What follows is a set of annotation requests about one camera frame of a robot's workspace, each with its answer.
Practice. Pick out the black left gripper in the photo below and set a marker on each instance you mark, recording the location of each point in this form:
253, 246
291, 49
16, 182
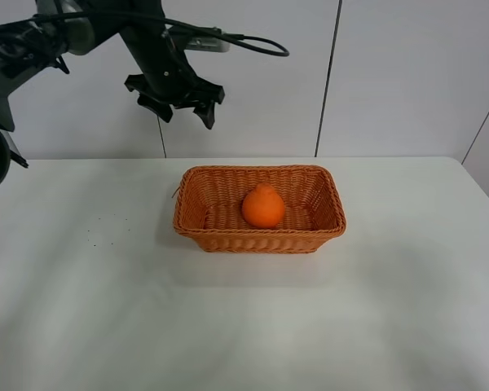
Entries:
167, 79

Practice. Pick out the orange with stem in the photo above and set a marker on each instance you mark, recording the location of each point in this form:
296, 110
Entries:
263, 207

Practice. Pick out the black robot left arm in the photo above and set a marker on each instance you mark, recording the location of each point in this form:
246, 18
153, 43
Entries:
59, 27

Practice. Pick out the brown wicker basket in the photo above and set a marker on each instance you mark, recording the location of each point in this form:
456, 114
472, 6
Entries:
208, 208

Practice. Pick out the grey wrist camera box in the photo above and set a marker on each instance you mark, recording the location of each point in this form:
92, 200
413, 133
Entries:
208, 41

